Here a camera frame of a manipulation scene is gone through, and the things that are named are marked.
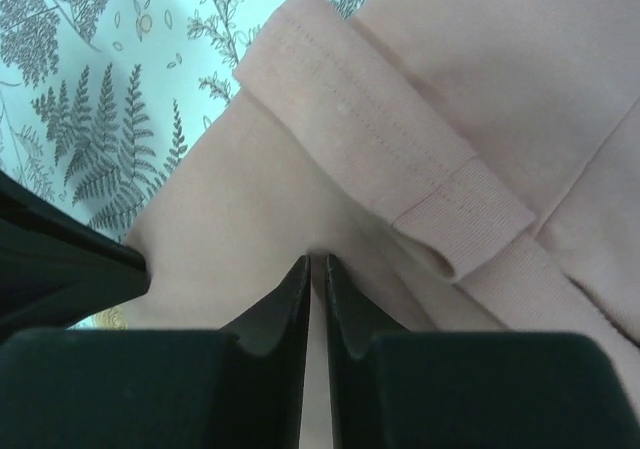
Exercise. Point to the pink printed t-shirt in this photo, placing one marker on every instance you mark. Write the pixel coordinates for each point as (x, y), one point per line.
(492, 148)

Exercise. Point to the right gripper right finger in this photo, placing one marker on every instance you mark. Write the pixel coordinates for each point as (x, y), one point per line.
(394, 388)

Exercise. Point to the floral table mat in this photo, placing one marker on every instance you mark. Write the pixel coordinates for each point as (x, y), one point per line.
(123, 114)

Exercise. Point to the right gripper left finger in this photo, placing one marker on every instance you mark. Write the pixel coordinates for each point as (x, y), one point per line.
(240, 386)

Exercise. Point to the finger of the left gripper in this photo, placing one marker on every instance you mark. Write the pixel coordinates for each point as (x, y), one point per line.
(56, 271)

